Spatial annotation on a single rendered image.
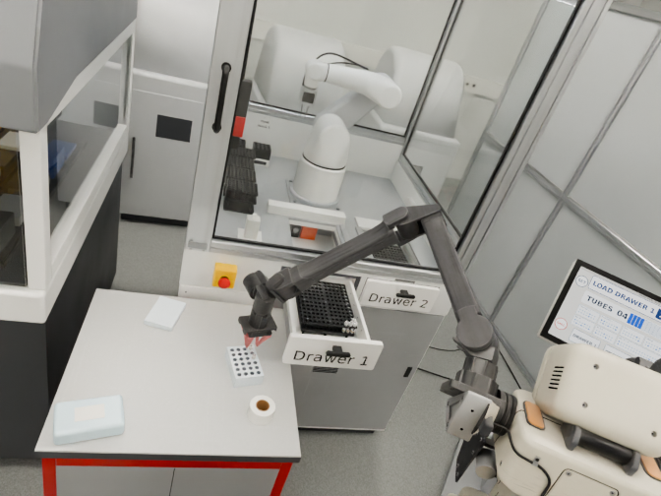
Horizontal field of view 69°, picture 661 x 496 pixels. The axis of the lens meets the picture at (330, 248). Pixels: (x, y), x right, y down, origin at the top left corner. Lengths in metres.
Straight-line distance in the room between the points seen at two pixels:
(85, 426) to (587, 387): 1.07
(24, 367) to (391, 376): 1.35
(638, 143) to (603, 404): 2.10
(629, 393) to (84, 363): 1.28
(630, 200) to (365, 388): 1.68
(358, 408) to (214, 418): 1.01
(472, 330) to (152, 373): 0.87
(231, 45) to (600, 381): 1.12
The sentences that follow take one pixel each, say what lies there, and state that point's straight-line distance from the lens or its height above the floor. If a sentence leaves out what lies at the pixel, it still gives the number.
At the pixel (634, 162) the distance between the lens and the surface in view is 2.95.
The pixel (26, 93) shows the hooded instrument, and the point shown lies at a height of 1.45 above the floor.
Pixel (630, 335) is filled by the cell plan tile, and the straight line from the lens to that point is 1.93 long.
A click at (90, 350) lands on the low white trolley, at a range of 1.53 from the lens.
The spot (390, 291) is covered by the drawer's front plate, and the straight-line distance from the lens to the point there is 1.78.
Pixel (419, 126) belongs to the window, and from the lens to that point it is 1.52.
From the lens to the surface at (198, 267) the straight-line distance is 1.65.
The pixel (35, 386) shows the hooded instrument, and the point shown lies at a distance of 1.85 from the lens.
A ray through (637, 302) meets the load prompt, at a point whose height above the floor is 1.16.
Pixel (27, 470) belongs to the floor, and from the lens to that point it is 2.23.
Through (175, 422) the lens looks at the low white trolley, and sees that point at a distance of 1.37.
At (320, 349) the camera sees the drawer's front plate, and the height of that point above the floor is 0.89.
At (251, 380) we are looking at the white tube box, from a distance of 1.45.
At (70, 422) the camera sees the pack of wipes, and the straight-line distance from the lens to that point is 1.32.
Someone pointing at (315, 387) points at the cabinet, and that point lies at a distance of 2.10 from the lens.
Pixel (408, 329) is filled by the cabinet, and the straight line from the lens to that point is 1.96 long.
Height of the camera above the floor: 1.86
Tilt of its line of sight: 31 degrees down
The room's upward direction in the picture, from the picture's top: 18 degrees clockwise
